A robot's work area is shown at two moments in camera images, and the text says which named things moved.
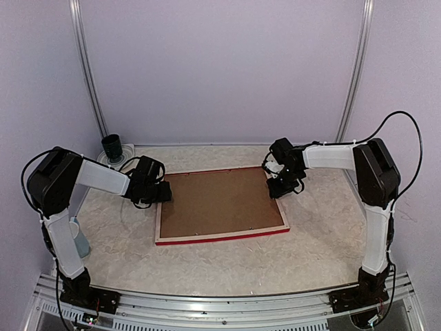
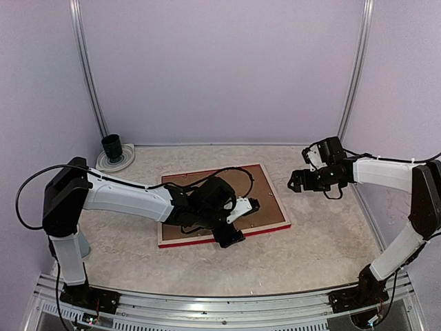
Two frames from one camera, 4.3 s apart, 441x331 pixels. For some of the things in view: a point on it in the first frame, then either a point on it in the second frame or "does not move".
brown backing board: [216, 201] does not move
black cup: [112, 145] does not move
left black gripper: [165, 194] → [228, 237]
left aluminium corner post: [76, 16] does not move
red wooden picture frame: [159, 241] does not move
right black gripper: [278, 192] → [297, 175]
